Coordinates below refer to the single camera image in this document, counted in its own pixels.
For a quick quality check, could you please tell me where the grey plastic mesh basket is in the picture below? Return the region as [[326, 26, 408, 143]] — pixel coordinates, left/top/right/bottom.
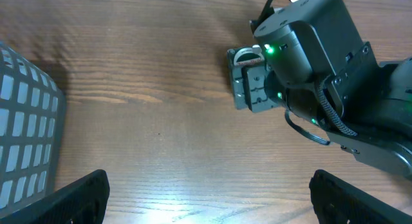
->
[[1, 44, 66, 217]]

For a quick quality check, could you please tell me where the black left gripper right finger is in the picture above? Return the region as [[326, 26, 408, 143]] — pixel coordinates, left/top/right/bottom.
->
[[309, 169, 411, 224]]

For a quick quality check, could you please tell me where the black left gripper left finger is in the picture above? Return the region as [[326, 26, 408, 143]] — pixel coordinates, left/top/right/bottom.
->
[[1, 169, 110, 224]]

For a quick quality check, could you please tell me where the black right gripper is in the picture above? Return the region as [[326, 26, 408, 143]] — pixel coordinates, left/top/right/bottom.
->
[[230, 62, 285, 113]]

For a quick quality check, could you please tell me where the round black red tin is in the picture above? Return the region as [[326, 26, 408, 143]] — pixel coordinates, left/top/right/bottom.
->
[[227, 46, 265, 68]]

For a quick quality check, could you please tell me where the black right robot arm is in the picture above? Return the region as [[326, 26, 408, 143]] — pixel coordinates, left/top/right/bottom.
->
[[227, 42, 411, 178]]

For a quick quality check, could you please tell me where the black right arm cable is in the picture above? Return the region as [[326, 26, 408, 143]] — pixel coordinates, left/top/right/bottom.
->
[[257, 0, 358, 146]]

